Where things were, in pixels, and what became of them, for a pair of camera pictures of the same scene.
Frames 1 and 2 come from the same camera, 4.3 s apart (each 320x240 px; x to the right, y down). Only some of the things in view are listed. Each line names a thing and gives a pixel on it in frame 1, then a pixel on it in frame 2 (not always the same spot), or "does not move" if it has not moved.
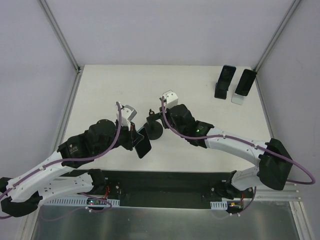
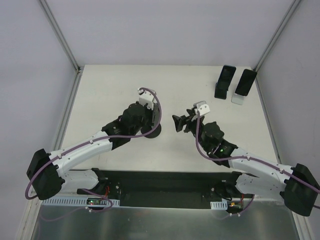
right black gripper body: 163,114 -> 189,120
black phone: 245,82 does not move
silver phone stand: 237,99 does not move
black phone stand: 220,93 does not move
